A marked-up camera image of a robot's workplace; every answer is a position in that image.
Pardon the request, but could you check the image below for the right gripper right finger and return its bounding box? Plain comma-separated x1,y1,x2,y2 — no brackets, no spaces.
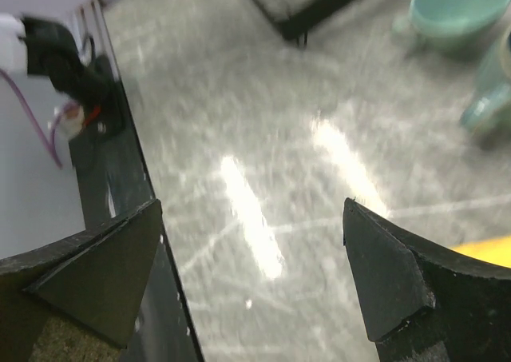
343,198,510,361

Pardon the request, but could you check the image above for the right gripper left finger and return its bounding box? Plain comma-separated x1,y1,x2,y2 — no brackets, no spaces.
1,199,162,361

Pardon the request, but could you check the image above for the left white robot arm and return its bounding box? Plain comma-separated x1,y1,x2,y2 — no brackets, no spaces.
1,13,123,133

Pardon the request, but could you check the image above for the yellow folded cloth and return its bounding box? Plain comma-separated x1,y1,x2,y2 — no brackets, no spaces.
453,235,511,269

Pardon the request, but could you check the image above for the black base beam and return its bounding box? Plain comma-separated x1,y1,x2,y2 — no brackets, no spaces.
69,81,204,361

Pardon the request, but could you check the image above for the blue-green glazed mug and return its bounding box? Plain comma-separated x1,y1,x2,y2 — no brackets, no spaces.
460,27,510,139

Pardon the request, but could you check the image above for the small teal cup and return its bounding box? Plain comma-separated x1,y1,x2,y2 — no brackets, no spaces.
391,0,510,52

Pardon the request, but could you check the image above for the black wire dish rack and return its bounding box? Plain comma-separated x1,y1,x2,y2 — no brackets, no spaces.
235,0,388,46

